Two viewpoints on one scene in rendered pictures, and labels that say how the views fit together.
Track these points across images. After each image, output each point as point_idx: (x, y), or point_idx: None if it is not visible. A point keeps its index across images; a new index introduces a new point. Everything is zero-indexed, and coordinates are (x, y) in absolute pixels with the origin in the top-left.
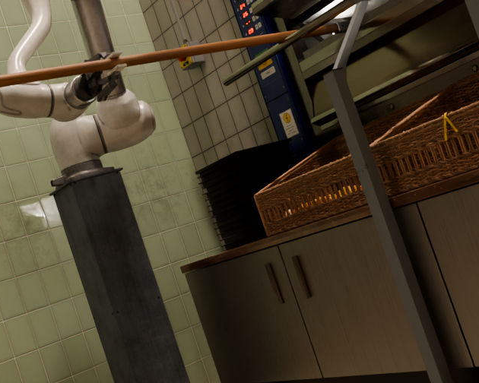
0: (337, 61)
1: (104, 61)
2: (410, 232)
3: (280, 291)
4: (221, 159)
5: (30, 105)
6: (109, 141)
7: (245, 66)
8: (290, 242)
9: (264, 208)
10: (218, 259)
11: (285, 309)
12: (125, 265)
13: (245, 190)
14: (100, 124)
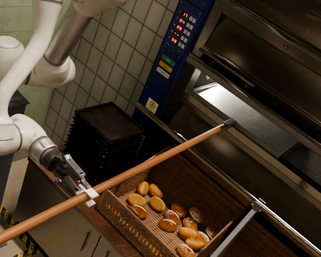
0: (216, 252)
1: (81, 201)
2: None
3: (84, 246)
4: (99, 132)
5: None
6: (31, 84)
7: (158, 123)
8: (109, 245)
9: (106, 200)
10: (58, 189)
11: (80, 252)
12: None
13: (100, 162)
14: (32, 72)
